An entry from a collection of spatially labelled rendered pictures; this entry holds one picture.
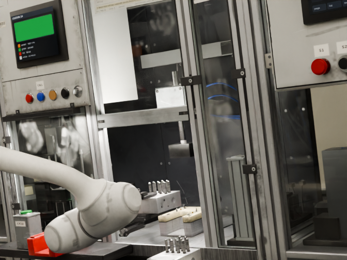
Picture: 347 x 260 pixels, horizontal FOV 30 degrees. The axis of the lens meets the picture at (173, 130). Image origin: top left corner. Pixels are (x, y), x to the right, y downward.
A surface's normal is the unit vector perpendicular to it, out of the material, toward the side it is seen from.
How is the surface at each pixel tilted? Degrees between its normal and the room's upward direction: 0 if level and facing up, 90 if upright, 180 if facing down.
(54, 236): 87
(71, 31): 90
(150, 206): 89
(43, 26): 90
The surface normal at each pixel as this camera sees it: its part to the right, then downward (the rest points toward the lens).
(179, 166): -0.59, 0.11
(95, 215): -0.28, 0.50
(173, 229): 0.80, -0.07
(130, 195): 0.80, -0.33
